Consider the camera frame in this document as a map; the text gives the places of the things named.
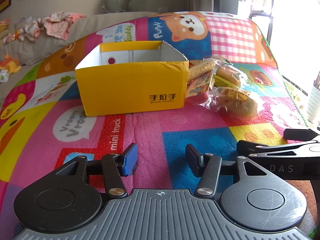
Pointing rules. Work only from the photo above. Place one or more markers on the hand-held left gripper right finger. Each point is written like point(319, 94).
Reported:
point(192, 158)

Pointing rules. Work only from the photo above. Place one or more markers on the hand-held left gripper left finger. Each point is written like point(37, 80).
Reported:
point(130, 158)

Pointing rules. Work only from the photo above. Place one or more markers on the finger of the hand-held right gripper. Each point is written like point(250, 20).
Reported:
point(246, 147)
point(296, 133)

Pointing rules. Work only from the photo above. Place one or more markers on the large packaged bread bun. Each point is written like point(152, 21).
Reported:
point(240, 105)

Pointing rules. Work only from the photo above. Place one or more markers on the yellow cardboard box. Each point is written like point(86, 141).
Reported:
point(130, 90)

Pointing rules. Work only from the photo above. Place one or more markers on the yellow green snack packet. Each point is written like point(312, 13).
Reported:
point(221, 82)

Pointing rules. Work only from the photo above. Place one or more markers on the small packaged cake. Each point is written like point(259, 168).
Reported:
point(227, 76)

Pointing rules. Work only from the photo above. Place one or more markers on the colourful candy packet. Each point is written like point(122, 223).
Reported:
point(198, 85)

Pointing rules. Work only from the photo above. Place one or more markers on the sesame bar packet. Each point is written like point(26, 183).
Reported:
point(200, 68)

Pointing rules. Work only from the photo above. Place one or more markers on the white ribbed container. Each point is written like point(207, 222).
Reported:
point(313, 105)

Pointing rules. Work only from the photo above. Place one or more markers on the colourful printed play mat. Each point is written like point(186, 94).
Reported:
point(175, 125)

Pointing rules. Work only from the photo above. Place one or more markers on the black metal rack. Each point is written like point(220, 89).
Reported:
point(268, 27)

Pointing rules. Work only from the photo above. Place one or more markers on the pink patterned garment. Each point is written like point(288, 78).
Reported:
point(60, 26)

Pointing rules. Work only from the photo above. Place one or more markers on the orange plush toy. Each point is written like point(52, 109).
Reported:
point(11, 65)

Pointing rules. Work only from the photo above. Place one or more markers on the small white toy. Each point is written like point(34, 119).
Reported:
point(3, 76)

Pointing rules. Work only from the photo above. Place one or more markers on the white patterned garment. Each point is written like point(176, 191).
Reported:
point(31, 28)

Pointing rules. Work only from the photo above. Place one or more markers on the small patterned cloth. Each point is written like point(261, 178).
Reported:
point(6, 37)

